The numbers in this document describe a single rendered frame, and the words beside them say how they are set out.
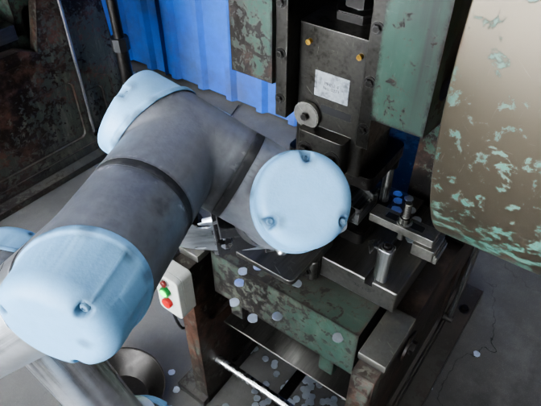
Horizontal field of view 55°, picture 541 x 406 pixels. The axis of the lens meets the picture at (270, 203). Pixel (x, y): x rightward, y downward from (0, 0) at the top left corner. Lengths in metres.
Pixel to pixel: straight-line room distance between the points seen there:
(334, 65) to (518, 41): 0.53
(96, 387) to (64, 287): 0.55
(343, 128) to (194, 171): 0.65
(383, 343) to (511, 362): 0.93
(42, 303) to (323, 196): 0.20
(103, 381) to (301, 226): 0.53
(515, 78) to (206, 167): 0.25
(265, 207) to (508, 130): 0.23
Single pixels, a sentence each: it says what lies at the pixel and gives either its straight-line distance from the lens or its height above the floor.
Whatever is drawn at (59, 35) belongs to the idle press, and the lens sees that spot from 2.41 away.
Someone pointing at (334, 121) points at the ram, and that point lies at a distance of 0.99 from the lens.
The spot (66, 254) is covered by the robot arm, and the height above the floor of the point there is 1.33.
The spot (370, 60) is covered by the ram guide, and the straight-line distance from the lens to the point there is 0.86.
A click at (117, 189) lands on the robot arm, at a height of 1.33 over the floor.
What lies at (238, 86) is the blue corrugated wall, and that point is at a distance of 2.90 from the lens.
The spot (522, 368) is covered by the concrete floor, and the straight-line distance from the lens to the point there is 1.96.
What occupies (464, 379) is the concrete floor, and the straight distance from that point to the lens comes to 1.87.
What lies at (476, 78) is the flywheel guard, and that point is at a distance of 0.47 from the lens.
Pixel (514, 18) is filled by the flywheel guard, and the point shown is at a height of 1.38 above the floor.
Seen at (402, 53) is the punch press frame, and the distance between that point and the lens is 0.82.
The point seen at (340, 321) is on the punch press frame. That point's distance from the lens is 1.10.
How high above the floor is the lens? 1.53
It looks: 42 degrees down
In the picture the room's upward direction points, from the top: straight up
